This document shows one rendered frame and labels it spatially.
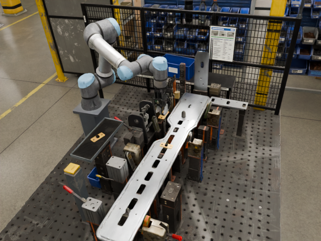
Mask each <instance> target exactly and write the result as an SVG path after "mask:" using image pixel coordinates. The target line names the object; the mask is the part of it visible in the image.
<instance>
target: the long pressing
mask: <svg viewBox="0 0 321 241"><path fill-rule="evenodd" d="M209 100H210V98H209V97H208V96H203V95H197V94H192V93H184V94H183V95H182V97H181V98H180V100H179V101H178V103H177V104H176V106H175V107H174V109H173V110H172V112H171V114H170V115H169V117H168V118H167V123H168V124H169V125H170V127H171V128H170V129H169V131H168V132H167V134H166V136H165V137H164V138H163V139H160V140H157V141H154V142H153V144H152V145H151V147H150V148H149V150H148V151H147V153H146V154H145V156H144V157H143V159H142V160H141V162H140V164H139V165H138V167H137V168H136V170H135V172H134V173H133V175H132V176H131V178H130V179H129V181H128V182H127V184H126V185H125V187H124V188H123V190H122V191H121V193H120V194H119V196H118V197H117V199H116V201H115V202H114V204H113V205H112V207H111V208H110V210H109V212H108V213H107V214H106V216H105V218H104V219H103V221H102V222H101V224H100V225H99V227H98V228H97V230H96V236H97V238H98V239H99V240H101V241H133V240H134V238H135V236H136V234H137V232H138V230H139V229H140V227H141V225H142V222H143V219H144V217H145V216H146V215H147V213H148V211H149V209H150V207H151V205H152V203H153V201H154V199H155V198H156V196H157V194H158V192H159V190H160V188H161V186H162V184H163V182H164V180H165V178H166V177H167V175H168V173H169V171H170V169H171V167H172V165H173V163H174V161H175V159H176V158H177V156H178V154H179V152H180V150H181V148H182V146H183V144H184V142H185V140H186V138H187V136H188V134H189V133H190V131H192V130H193V129H195V128H196V127H197V125H198V123H199V121H200V119H201V117H202V115H203V113H204V111H205V109H206V106H207V104H208V102H209ZM190 104H191V105H190ZM189 105H190V107H189ZM182 111H185V112H186V117H185V118H183V117H182ZM179 121H183V122H182V124H181V125H179V124H178V122H179ZM184 127H185V128H184ZM175 128H179V129H178V131H177V132H173V130H174V129H175ZM171 135H174V138H173V140H172V142H171V143H170V144H172V145H173V147H172V149H169V148H167V150H166V152H165V154H164V156H163V157H162V158H161V159H159V158H157V157H158V156H159V154H160V152H161V151H162V149H163V147H160V144H161V143H162V142H163V143H166V142H167V140H168V139H169V137H170V136H171ZM156 160H159V161H160V162H159V164H158V166H157V168H152V166H153V164H154V162H155V161H156ZM148 172H153V174H152V176H151V178H150V180H149V181H146V180H144V179H145V177H146V176H147V174H148ZM137 180H138V181H137ZM141 185H145V188H144V190H143V192H142V193H141V194H140V195H139V194H137V193H136V192H137V191H138V189H139V187H140V186H141ZM133 198H135V199H137V202H136V204H135V206H134V208H133V209H130V212H129V213H125V212H126V208H128V206H129V204H130V202H131V201H132V199H133ZM123 214H128V218H127V220H126V221H125V223H124V225H123V226H119V225H118V223H119V221H120V219H121V218H122V216H123Z"/></svg>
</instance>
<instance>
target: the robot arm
mask: <svg viewBox="0 0 321 241"><path fill-rule="evenodd" d="M120 33H121V31H120V26H119V24H118V23H117V21H116V20H115V19H113V18H106V19H104V20H101V21H97V22H93V23H91V24H89V25H88V26H87V27H86V28H85V30H84V41H85V43H86V44H87V45H88V46H89V47H90V48H91V49H95V50H96V51H97V52H98V53H99V63H98V68H97V69H96V73H95V74H92V73H88V74H87V73H86V74H83V75H81V76H80V77H79V79H78V86H79V89H80V93H81V97H82V100H81V107H82V109H83V110H86V111H93V110H96V109H98V108H100V107H101V106H102V100H101V98H100V97H99V95H98V93H97V91H98V90H100V89H102V88H104V87H107V86H110V85H111V84H113V83H114V82H115V80H116V76H115V72H114V70H113V69H112V68H111V65H112V66H113V67H114V68H116V69H117V74H118V76H119V78H120V79H121V80H123V81H125V80H128V79H131V78H133V77H135V76H137V75H140V74H142V73H144V72H146V71H149V72H151V73H153V79H154V87H155V89H154V96H153V98H152V106H153V105H154V104H155V105H157V109H156V113H157V112H159V113H160V114H161V115H162V108H164V111H163V114H164V115H166V114H167V112H168V110H169V108H170V105H171V98H169V94H168V93H171V92H172V88H170V87H168V85H167V84H168V71H167V68H168V65H167V59H166V58H165V57H161V56H158V57H155V58H153V57H151V56H149V55H145V54H141V55H140V56H139V57H138V58H137V60H136V61H133V62H130V61H128V60H127V59H126V58H125V57H124V56H122V55H121V54H120V53H119V52H118V51H116V50H115V49H114V48H113V44H114V43H115V42H116V37H118V36H120ZM153 101H154V103H153Z"/></svg>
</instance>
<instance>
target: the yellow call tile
mask: <svg viewBox="0 0 321 241"><path fill-rule="evenodd" d="M79 167H80V166H79V165H77V164H73V163H70V164H69V165H68V166H67V168H66V169H64V172H67V173H70V174H74V173H75V172H76V171H77V170H78V168H79Z"/></svg>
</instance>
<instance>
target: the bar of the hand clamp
mask: <svg viewBox="0 0 321 241"><path fill-rule="evenodd" d="M173 82H174V79H172V80H171V78H168V84H167V85H168V87H170V88H172V84H171V83H173ZM169 97H172V98H173V99H174V94H173V90H172V92H171V93H169Z"/></svg>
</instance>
